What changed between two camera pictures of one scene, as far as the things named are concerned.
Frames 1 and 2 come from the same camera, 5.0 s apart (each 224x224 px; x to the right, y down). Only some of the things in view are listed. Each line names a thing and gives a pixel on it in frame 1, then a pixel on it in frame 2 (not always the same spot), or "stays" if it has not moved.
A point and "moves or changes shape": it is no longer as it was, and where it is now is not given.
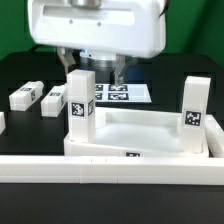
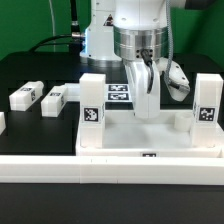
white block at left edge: x=2 y=122 stays
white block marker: x=81 y=105 -> x=92 y=91
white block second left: x=53 y=101 stays
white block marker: x=195 y=108 -> x=208 y=116
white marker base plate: x=126 y=93 stays
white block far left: x=25 y=96 stays
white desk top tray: x=132 y=132 moves or changes shape
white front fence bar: x=139 y=170 stays
